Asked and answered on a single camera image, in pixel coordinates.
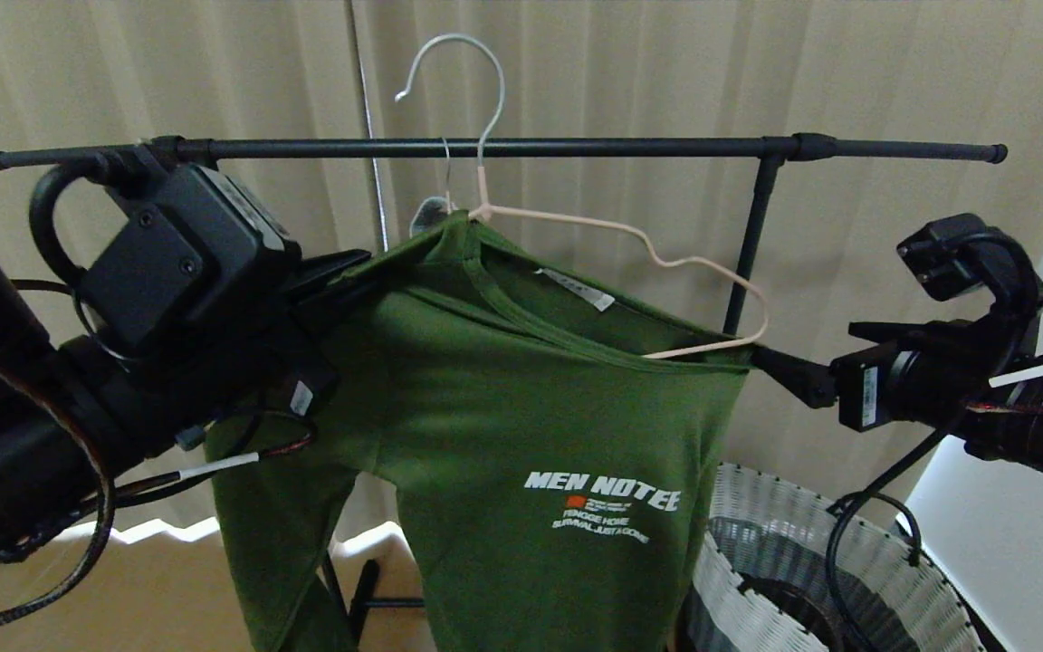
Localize pale grey shorts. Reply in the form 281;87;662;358
410;195;452;238

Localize black clothes rack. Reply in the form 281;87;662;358
0;133;1009;652

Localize green garment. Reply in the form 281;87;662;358
205;210;753;652

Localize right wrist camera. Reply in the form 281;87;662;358
897;213;1043;318

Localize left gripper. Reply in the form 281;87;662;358
0;308;341;558

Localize black cable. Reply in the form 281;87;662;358
28;149;138;291
825;231;1043;652

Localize white laundry basket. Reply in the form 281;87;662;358
684;462;984;652

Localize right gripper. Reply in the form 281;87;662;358
751;312;1043;496

